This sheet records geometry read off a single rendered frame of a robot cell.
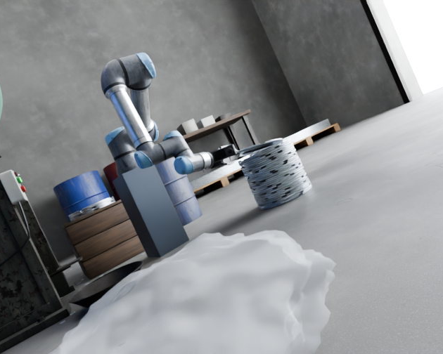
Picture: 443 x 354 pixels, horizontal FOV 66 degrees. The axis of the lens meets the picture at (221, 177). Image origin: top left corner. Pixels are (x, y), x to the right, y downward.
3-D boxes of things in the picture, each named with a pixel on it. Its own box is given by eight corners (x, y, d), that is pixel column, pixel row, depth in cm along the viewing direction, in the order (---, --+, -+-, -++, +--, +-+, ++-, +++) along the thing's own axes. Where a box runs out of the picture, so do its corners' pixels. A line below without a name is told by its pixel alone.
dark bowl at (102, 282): (144, 271, 152) (137, 257, 152) (156, 282, 124) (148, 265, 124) (77, 307, 141) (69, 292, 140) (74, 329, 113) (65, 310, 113)
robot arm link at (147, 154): (88, 60, 137) (143, 165, 130) (114, 53, 141) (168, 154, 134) (89, 76, 147) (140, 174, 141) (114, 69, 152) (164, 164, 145)
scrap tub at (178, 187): (195, 213, 287) (171, 161, 285) (212, 211, 248) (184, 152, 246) (150, 236, 271) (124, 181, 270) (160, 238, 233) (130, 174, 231)
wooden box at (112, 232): (138, 245, 245) (117, 201, 243) (152, 246, 211) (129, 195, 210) (84, 274, 226) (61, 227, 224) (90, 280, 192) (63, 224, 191)
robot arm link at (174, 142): (155, 135, 138) (169, 156, 135) (180, 126, 143) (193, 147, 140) (155, 145, 145) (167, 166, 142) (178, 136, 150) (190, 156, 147)
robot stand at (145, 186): (175, 241, 192) (141, 169, 191) (189, 239, 178) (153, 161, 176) (148, 257, 182) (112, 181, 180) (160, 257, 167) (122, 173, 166)
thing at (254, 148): (222, 162, 180) (221, 161, 180) (271, 147, 186) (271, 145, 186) (233, 152, 152) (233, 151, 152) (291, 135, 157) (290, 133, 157)
